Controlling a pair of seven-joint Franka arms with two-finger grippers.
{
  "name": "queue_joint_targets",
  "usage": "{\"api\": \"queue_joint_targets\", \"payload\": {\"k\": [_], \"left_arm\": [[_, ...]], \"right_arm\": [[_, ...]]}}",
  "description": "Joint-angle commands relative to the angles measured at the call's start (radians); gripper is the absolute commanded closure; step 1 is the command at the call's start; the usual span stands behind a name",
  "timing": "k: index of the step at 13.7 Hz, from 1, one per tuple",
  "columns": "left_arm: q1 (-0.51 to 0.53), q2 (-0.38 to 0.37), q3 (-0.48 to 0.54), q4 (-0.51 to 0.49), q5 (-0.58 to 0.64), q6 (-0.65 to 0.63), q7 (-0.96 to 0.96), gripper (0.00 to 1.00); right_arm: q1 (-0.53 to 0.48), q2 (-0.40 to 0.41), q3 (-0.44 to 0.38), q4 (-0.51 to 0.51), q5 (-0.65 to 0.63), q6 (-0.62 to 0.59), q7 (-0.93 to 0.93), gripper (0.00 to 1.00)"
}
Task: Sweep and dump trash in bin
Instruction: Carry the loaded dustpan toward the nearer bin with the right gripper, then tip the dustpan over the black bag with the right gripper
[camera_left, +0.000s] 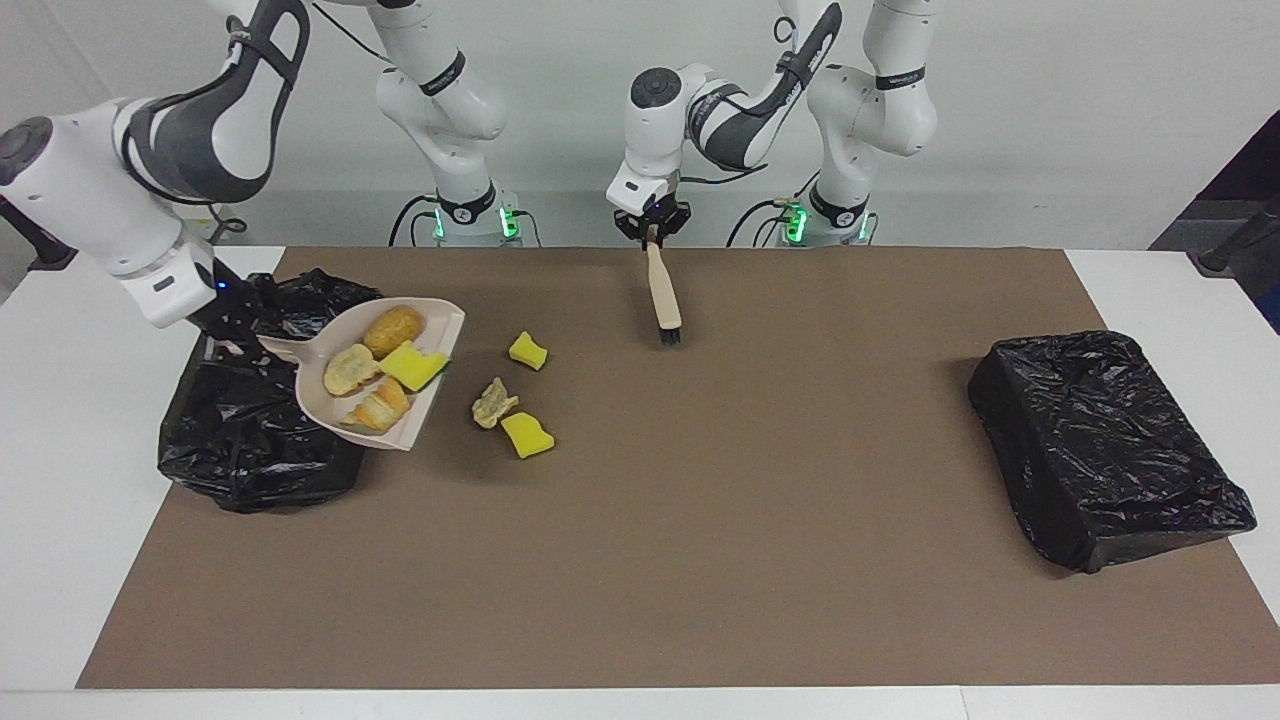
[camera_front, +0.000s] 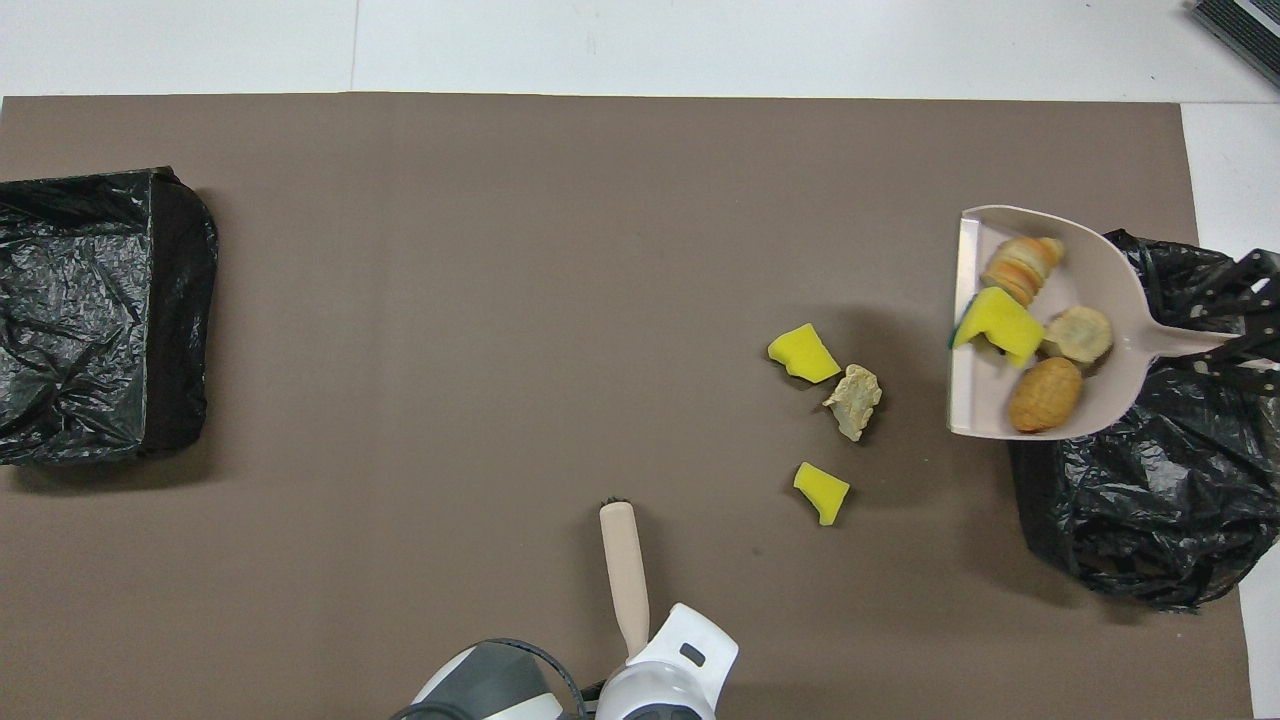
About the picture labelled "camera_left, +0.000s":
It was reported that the pale tan stone-like chunk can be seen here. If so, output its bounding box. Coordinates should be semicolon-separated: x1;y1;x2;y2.
323;343;384;397

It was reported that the black right base cable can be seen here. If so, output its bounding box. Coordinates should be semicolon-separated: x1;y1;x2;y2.
388;193;441;248

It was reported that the black bag lined trash bin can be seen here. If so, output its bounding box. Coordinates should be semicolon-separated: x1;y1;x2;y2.
157;268;396;514

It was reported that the black base cable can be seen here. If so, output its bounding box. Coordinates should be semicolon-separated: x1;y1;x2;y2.
388;193;441;248
727;197;801;248

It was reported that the brown bread roll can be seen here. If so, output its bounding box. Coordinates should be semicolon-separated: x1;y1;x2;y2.
362;305;426;360

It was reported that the yellow sponge with green back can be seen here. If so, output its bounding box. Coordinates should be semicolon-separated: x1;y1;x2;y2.
379;340;452;393

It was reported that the large brown table mat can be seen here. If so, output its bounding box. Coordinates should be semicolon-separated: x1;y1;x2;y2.
77;247;1280;689

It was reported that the beige plastic dustpan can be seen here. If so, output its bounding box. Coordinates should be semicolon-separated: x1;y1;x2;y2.
257;297;467;452

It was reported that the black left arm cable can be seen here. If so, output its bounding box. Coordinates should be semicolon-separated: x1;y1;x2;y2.
678;12;801;189

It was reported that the beige hand brush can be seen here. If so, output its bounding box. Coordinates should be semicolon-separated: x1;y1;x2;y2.
645;224;684;348

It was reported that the dark background furniture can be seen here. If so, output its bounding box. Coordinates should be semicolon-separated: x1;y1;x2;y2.
1150;110;1280;336

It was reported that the orange striped croissant piece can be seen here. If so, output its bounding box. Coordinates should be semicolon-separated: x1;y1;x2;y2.
339;375;414;434

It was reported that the pale foam chunk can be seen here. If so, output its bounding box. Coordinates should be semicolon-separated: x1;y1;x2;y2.
471;376;520;431

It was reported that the black bag lined empty bin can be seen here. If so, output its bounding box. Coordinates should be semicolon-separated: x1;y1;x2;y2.
967;330;1259;575

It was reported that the black left base cable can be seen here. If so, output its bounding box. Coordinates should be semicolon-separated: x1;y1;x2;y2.
727;197;801;248

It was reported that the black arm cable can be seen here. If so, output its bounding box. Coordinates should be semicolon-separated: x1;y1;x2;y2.
678;12;801;189
120;0;396;241

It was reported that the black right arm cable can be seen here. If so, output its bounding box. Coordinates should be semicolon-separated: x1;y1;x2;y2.
120;0;396;241

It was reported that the large yellow sponge piece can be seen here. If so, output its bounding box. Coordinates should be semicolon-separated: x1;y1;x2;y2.
500;411;557;460

